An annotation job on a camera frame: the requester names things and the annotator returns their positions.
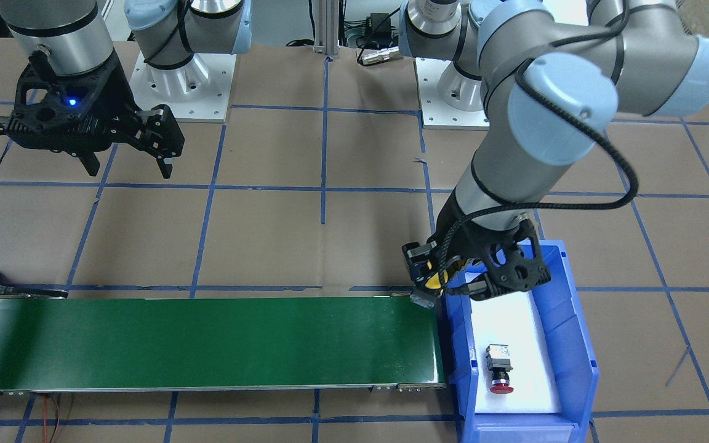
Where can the white foam pad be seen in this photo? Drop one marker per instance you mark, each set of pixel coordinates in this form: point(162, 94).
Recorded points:
point(513, 320)

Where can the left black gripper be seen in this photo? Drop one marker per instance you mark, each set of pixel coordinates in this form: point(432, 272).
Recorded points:
point(447, 223)

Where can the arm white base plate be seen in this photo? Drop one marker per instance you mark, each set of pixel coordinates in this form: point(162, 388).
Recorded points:
point(196, 92)
point(449, 99)

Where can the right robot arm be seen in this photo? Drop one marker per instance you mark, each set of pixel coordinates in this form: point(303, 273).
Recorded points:
point(72, 37)

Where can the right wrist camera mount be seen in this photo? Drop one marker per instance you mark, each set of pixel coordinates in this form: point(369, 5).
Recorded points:
point(42, 115)

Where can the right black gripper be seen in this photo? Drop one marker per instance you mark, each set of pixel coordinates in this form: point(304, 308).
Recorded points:
point(119, 97)

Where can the aluminium frame post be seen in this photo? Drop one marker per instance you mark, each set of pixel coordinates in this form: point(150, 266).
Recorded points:
point(327, 25)

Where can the red mushroom push button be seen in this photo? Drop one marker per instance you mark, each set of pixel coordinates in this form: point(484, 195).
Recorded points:
point(498, 363)

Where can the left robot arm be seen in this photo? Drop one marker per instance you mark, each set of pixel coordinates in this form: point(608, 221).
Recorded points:
point(548, 90)

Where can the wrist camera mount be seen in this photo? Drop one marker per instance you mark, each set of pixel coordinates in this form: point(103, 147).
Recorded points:
point(512, 260)
point(42, 115)

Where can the blue bin with foam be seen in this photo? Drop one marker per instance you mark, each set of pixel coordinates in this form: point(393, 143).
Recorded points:
point(570, 352)

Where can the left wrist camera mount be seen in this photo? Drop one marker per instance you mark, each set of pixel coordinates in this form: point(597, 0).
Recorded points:
point(512, 260)

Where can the green conveyor belt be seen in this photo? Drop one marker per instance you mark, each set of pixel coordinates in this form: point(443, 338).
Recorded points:
point(143, 345)

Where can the yellow push button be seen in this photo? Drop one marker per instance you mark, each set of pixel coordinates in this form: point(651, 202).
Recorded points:
point(426, 284)

